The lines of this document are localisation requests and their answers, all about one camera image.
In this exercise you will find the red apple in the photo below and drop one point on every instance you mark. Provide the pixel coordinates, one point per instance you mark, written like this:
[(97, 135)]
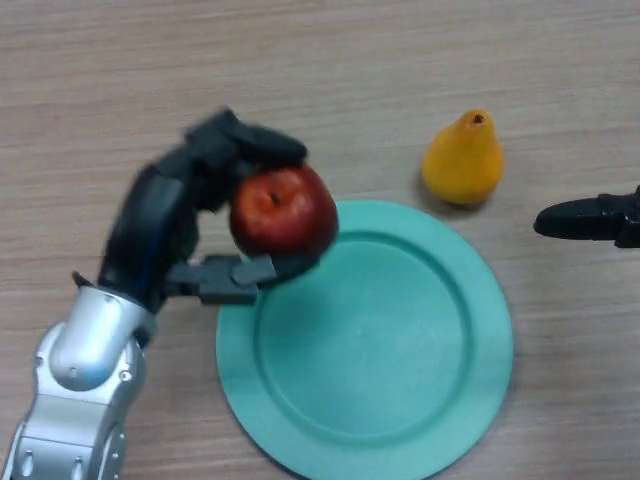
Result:
[(285, 210)]

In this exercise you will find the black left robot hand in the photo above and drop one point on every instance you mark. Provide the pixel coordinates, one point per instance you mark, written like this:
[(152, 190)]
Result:
[(150, 225)]

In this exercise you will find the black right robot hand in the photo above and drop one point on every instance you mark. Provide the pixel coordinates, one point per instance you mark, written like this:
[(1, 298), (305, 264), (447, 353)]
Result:
[(585, 225)]

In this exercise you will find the yellow pear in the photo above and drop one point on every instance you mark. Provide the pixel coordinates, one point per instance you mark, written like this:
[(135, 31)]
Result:
[(462, 162)]

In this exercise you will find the green round plate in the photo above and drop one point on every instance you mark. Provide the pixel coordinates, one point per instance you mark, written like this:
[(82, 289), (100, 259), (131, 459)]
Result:
[(370, 350)]

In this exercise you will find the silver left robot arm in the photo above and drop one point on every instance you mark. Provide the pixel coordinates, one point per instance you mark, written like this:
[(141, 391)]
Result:
[(80, 380)]

